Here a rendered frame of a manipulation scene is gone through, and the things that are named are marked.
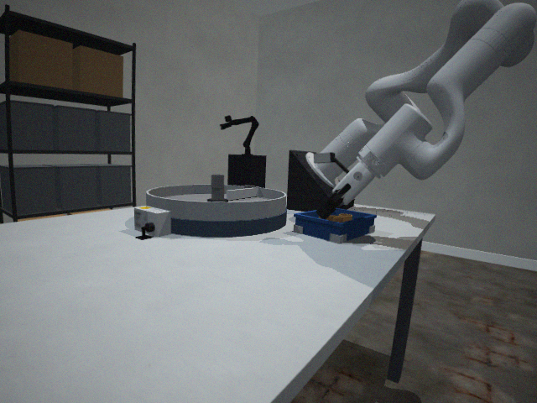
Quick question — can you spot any dark blue crate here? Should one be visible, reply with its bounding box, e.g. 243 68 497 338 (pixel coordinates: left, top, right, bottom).
294 208 377 244

